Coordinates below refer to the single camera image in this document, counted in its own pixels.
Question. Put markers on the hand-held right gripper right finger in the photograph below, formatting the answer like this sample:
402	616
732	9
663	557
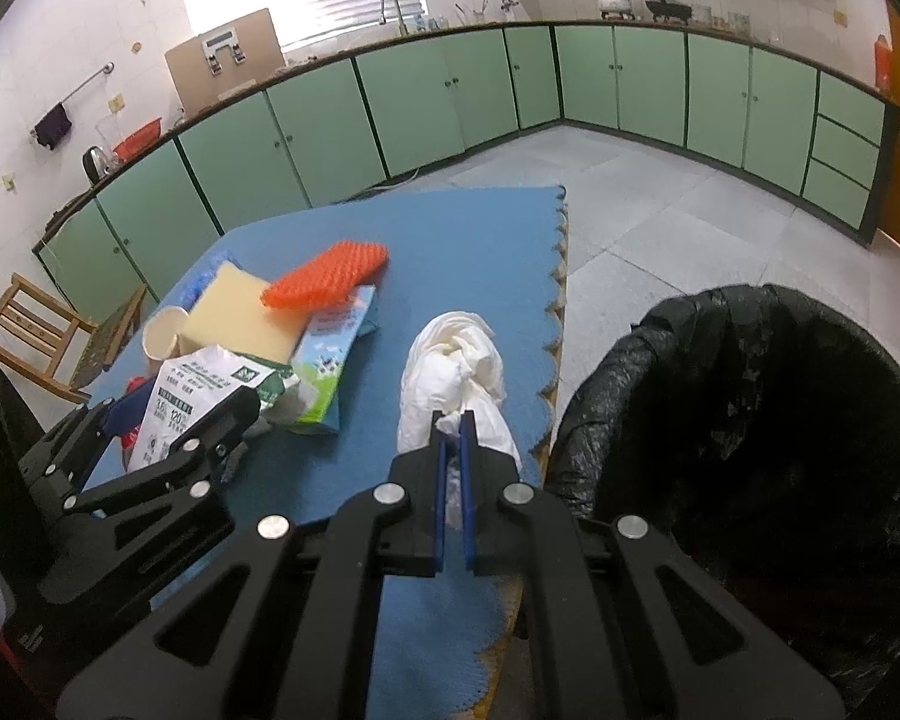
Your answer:
466	499

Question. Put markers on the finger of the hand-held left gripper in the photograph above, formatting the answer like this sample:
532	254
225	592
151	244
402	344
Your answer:
157	510
60	457

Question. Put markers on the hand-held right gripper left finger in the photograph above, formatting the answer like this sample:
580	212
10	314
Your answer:
440	499

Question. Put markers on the white and green carton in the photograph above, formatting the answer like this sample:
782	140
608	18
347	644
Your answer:
195	390

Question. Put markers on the white plastic bag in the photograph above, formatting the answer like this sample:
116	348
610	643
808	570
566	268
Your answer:
454	367

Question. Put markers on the paper cup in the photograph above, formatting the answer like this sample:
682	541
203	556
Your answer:
163	337

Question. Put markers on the blue green milk carton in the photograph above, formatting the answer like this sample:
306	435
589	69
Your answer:
330	360

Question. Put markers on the yellow sponge block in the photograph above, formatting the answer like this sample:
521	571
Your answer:
232	315

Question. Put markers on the blue mesh net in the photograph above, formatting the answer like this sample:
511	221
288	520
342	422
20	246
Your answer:
199	281

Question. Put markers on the orange mesh scrubber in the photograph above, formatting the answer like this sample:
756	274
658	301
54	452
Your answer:
322	274

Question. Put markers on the black bin with bag liner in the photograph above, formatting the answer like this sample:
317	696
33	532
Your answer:
757	427

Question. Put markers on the wooden chair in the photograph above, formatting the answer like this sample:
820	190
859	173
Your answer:
37	330

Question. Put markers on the blue foam mat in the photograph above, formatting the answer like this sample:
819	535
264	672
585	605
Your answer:
457	255

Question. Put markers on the steel kettle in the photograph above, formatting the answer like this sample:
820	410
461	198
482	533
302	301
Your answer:
97	163

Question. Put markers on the red plastic basin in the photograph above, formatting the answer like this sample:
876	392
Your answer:
139	141

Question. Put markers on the dark hanging towel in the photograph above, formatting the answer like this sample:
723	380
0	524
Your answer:
52	126

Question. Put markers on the metal towel bar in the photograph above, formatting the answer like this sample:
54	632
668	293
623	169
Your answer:
82	86

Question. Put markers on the green lower kitchen cabinets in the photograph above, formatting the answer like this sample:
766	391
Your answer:
420	105

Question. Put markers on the cardboard box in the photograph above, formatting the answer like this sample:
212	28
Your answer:
225	82

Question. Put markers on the metal faucet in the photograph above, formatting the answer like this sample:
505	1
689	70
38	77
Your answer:
391	4

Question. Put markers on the white cooking pot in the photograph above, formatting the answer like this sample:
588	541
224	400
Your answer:
616	1

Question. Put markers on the black wok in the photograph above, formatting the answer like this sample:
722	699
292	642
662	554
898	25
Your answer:
669	7

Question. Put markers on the orange bottle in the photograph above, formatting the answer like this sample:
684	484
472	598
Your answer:
883	64

